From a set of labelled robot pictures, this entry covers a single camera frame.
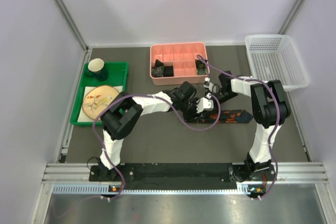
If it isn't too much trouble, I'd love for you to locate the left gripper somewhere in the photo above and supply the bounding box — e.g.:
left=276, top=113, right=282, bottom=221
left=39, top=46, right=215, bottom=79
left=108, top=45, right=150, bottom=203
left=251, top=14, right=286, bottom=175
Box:
left=178, top=98, right=203, bottom=123

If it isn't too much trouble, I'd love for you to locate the black orange floral tie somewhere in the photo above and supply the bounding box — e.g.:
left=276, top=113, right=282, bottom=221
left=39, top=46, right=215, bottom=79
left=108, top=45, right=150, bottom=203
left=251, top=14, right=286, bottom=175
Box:
left=186, top=110, right=254, bottom=124

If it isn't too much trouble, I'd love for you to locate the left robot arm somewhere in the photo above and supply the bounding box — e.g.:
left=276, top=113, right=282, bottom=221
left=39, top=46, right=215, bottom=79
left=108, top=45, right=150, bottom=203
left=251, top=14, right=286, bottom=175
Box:
left=91, top=82, right=213, bottom=180

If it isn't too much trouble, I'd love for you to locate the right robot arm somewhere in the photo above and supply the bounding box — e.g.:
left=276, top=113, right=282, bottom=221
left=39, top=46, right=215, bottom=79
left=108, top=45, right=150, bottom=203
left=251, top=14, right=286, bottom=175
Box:
left=216, top=71, right=291, bottom=182

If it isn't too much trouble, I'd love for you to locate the rolled navy yellow floral tie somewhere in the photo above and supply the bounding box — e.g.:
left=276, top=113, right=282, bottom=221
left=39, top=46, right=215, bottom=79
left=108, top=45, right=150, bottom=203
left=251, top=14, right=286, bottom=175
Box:
left=195, top=60, right=208, bottom=76

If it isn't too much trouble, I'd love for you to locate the rolled dark floral tie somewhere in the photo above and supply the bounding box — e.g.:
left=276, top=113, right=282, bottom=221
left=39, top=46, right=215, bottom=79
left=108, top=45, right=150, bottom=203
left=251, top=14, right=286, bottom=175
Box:
left=151, top=59, right=165, bottom=78

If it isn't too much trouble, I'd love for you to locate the pink divided organizer box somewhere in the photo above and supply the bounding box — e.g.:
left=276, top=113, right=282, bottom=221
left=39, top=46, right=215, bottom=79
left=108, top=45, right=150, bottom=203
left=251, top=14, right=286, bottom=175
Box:
left=150, top=42, right=210, bottom=86

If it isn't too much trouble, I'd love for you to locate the round painted wooden plate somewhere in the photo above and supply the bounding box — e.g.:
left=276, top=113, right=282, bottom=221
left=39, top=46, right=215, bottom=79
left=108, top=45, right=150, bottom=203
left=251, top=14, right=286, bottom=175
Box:
left=82, top=85, right=122, bottom=120

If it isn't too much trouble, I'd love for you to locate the white perforated plastic basket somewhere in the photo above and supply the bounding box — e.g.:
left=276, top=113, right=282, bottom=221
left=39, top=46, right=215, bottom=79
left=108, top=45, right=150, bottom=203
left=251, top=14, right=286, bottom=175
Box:
left=245, top=34, right=309, bottom=92

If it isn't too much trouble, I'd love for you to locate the green plastic tray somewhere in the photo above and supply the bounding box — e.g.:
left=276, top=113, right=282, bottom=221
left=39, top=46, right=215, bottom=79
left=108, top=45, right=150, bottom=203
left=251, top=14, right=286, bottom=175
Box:
left=70, top=61, right=129, bottom=126

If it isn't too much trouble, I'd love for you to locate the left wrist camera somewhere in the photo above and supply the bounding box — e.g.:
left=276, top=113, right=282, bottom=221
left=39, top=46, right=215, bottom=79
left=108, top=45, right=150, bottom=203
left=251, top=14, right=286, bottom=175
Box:
left=196, top=93, right=214, bottom=113

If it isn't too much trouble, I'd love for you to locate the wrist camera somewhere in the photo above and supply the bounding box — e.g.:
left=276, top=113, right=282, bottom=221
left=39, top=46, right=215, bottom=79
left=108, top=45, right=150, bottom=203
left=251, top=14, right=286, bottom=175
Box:
left=196, top=93, right=214, bottom=113
left=203, top=77, right=217, bottom=92

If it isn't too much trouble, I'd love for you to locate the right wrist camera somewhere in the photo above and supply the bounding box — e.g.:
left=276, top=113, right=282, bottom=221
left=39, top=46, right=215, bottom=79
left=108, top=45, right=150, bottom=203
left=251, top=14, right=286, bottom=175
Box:
left=203, top=77, right=217, bottom=92

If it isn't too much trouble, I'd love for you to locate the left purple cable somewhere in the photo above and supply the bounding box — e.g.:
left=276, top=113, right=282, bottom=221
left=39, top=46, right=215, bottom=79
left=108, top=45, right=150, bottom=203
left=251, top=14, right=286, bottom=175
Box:
left=92, top=93, right=222, bottom=201

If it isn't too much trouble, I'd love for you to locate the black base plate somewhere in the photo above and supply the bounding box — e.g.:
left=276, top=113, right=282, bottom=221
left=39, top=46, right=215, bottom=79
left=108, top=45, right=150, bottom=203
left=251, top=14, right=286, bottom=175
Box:
left=89, top=163, right=275, bottom=190

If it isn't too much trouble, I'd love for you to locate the grey slotted cable duct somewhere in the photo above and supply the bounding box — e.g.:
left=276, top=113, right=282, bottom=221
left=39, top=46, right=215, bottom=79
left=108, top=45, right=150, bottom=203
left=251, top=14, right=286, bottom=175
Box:
left=52, top=184, right=251, bottom=195

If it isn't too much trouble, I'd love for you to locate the aluminium frame rail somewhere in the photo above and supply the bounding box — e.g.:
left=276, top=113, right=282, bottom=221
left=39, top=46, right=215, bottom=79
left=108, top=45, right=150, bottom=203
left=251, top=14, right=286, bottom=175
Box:
left=54, top=0, right=89, bottom=51

